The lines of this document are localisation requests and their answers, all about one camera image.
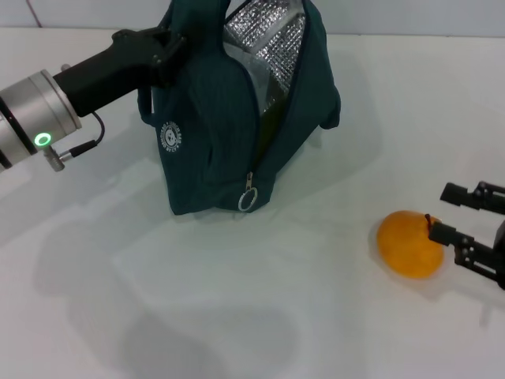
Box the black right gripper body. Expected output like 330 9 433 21
490 218 505 258

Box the orange pear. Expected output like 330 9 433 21
376 210 445 280

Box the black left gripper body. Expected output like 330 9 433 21
52 27 167 118

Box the teal fabric lunch bag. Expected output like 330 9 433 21
136 0 342 216

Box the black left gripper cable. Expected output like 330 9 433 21
66 111 106 157

